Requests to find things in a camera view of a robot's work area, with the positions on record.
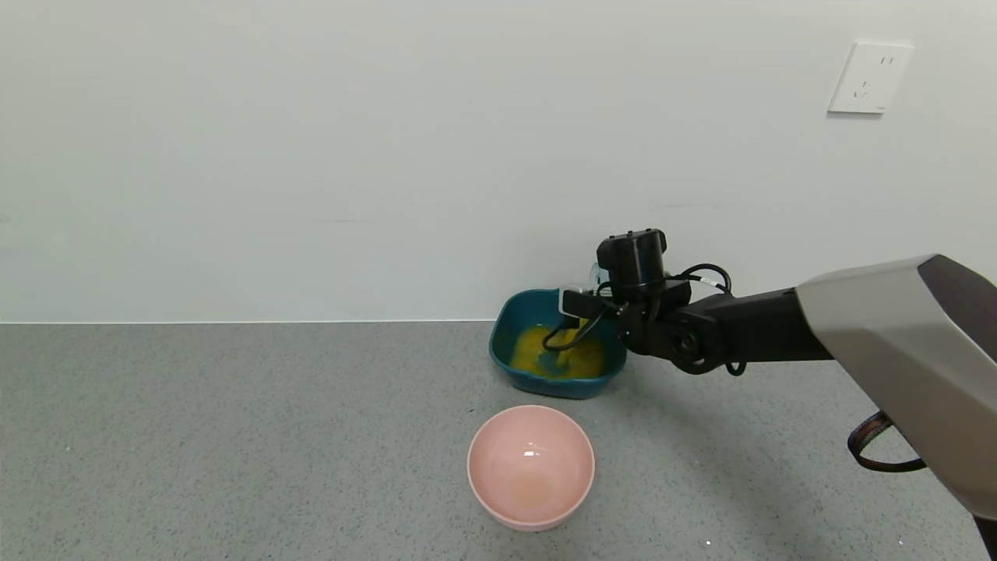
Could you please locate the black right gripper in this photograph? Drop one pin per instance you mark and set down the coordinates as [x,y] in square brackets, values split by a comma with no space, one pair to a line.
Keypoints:
[577,303]

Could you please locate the orange juice liquid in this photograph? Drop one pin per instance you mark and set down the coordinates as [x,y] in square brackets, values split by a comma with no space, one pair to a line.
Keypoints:
[530,354]

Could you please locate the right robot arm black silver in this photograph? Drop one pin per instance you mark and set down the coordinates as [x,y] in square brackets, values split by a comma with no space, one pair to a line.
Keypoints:
[896,327]

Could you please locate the pink round bowl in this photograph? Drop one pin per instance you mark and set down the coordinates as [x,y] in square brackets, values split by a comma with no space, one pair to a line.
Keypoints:
[530,467]

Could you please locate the teal square plastic basin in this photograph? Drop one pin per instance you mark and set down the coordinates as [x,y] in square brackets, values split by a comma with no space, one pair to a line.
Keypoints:
[545,389]

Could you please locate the white wall socket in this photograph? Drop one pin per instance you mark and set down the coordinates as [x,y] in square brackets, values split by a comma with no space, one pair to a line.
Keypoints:
[868,78]

